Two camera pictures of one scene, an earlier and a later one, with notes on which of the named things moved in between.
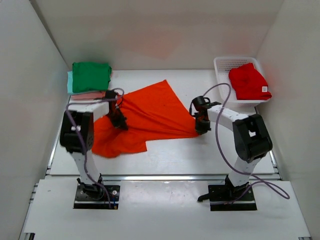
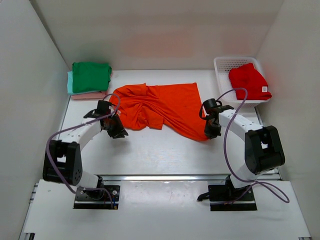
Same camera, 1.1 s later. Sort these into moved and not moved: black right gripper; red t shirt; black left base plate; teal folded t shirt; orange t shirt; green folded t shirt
Moved: orange t shirt; black right gripper
Not moved: teal folded t shirt; green folded t shirt; black left base plate; red t shirt
